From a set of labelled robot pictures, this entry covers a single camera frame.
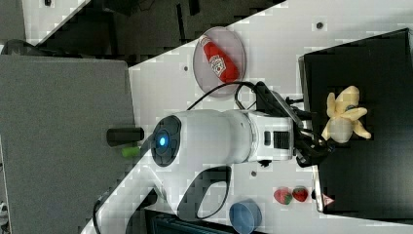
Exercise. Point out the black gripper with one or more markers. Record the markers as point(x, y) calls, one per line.
point(311, 149)

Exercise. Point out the red plush ketchup bottle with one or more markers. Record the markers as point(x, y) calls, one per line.
point(220, 63)

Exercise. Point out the black oven door handle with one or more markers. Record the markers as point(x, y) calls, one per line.
point(294, 102)

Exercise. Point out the grey round plate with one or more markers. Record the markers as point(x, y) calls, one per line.
point(231, 44)

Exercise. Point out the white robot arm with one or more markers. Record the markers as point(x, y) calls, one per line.
point(188, 160)

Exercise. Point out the pink plush strawberry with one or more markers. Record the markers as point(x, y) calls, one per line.
point(283, 195)

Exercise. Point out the blue cup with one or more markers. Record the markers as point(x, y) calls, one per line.
point(245, 216)

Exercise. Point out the plush peeled banana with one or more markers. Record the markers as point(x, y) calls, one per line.
point(344, 113)

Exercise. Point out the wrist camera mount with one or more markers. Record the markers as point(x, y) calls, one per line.
point(272, 103)

